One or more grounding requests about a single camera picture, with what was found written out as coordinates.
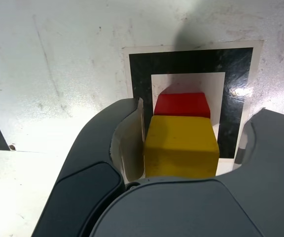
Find yellow cube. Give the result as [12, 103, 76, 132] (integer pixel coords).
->
[143, 115, 220, 179]

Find black tape square outline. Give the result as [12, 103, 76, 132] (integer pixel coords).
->
[128, 47, 254, 160]

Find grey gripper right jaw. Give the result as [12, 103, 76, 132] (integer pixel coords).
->
[89, 107, 284, 237]

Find red cube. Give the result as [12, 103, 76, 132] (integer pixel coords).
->
[153, 92, 212, 119]

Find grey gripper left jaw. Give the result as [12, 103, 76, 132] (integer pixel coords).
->
[32, 97, 146, 237]

